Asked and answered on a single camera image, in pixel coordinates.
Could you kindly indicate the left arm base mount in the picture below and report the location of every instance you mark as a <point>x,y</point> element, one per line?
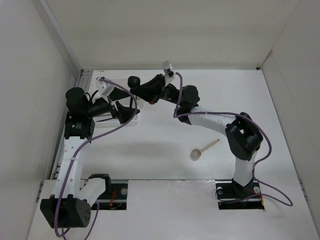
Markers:
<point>114,198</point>

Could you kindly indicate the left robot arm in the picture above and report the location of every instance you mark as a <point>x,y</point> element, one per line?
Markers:
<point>69,205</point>

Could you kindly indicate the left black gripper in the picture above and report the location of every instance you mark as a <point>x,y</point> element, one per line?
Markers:
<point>123,113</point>

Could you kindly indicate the cream spoon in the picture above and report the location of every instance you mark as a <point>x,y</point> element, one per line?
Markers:
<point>197,152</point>

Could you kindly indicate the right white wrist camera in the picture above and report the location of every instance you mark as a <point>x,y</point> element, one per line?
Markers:
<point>168,72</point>

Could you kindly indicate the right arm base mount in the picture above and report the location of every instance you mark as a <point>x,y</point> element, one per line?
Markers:
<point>232,196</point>

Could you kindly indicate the white perforated square box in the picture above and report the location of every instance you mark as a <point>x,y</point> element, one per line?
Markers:
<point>124,83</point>

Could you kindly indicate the white perforated flat tray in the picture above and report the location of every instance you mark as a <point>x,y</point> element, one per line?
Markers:
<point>106,120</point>

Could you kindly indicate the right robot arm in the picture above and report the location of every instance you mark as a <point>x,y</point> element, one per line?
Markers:
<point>243,136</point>

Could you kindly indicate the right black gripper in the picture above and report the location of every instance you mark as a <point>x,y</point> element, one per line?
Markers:
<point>150,91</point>

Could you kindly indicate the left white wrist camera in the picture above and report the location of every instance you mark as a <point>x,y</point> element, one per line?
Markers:
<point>104,88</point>

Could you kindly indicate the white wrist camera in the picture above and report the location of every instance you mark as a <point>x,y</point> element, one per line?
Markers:
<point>104,88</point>
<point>168,72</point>

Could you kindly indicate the cream cylindrical cup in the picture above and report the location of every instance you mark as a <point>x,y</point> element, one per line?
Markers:
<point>140,102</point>

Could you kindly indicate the black spoon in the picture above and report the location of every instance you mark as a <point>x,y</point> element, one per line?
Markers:
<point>133,82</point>

